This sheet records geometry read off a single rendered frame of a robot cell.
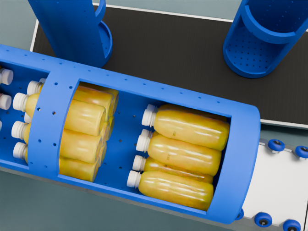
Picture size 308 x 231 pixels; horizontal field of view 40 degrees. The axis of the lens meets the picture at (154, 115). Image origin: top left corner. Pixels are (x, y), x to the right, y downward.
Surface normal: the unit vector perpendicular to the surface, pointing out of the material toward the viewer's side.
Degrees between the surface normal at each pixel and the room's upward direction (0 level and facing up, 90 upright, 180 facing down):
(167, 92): 42
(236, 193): 35
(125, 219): 0
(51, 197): 0
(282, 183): 0
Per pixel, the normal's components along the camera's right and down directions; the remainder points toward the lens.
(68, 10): 0.22, 0.94
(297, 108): 0.03, -0.25
